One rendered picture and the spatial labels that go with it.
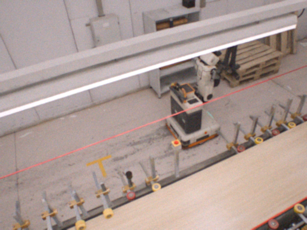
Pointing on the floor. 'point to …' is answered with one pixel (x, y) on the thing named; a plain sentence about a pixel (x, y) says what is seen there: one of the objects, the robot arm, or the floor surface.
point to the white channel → (280, 6)
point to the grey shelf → (183, 76)
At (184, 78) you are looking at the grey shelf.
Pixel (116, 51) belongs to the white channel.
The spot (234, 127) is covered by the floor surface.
